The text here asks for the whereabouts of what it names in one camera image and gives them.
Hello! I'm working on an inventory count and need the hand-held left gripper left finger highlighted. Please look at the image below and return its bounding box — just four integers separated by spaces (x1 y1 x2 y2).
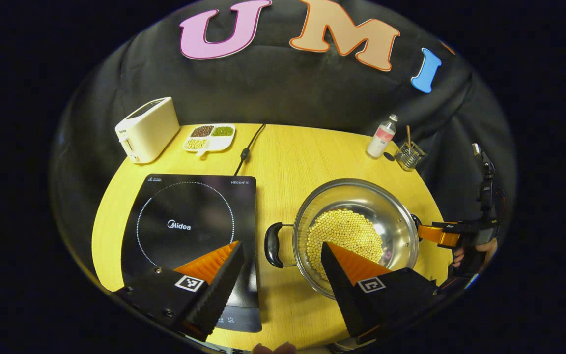
111 240 245 342

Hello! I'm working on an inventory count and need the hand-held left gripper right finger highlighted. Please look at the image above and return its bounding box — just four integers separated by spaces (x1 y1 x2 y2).
320 241 438 347

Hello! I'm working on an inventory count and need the stainless steel pot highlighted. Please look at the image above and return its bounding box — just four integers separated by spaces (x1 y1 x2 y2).
264 178 421 300

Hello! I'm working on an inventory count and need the black induction cooktop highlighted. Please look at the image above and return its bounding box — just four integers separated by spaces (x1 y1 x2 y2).
121 173 263 333

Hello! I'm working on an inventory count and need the pile of yellow soybeans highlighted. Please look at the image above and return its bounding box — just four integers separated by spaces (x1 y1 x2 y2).
306 209 385 284

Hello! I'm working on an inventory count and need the small clear pink-label bottle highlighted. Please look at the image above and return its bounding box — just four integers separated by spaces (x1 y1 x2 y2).
367 114 399 159

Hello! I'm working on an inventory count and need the white divided dish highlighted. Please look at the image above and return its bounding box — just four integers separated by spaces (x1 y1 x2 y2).
182 123 236 157

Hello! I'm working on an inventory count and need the white toaster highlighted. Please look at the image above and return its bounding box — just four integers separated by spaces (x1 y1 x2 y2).
114 97 180 164

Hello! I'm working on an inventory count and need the black backdrop cloth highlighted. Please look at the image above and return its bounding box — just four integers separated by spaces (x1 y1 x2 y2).
50 0 517 276

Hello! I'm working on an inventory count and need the black power cable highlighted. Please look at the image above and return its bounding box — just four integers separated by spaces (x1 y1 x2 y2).
234 123 267 176

